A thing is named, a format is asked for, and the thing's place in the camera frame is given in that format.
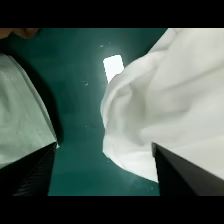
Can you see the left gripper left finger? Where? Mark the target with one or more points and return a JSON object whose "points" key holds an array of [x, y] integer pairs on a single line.
{"points": [[26, 176]]}

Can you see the pale greenish garment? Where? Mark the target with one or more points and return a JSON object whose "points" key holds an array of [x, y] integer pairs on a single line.
{"points": [[20, 116]]}

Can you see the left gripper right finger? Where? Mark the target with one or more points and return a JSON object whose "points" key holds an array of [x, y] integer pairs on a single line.
{"points": [[183, 180]]}

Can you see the white shirt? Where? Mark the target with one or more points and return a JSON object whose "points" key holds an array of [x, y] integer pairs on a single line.
{"points": [[173, 100]]}

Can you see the orange garment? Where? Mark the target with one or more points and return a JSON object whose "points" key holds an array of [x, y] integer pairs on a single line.
{"points": [[18, 32]]}

